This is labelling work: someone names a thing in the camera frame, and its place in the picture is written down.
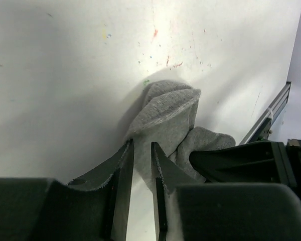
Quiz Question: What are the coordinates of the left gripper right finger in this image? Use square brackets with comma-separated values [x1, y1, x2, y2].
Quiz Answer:
[151, 142, 301, 240]

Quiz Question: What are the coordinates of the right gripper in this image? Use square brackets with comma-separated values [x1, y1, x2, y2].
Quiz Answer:
[189, 139, 301, 199]

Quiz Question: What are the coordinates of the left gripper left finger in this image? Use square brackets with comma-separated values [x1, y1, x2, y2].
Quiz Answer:
[0, 141, 134, 240]

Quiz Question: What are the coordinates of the grey striped sock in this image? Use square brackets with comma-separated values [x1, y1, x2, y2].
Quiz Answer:
[126, 80, 236, 240]

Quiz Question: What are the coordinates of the aluminium frame rail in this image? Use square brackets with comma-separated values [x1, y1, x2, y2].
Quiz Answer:
[239, 81, 291, 145]

